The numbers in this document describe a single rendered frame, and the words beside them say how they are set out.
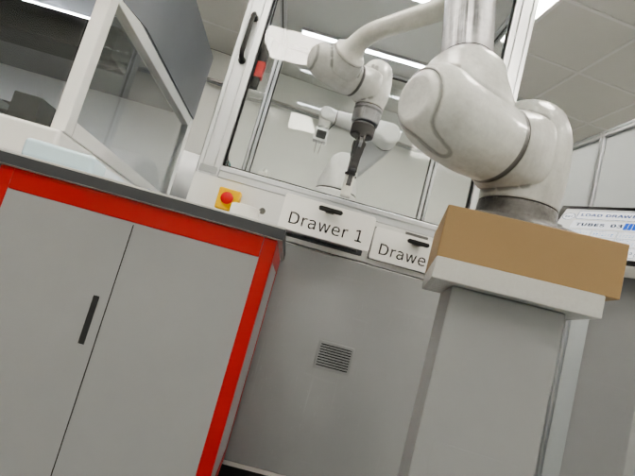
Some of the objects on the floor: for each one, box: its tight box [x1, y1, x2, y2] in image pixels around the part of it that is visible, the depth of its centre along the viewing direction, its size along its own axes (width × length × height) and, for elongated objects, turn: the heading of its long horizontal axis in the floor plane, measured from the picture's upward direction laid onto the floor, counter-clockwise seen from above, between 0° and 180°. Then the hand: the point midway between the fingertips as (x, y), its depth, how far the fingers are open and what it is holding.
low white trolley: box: [0, 148, 286, 476], centre depth 125 cm, size 58×62×76 cm
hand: (347, 186), depth 149 cm, fingers closed
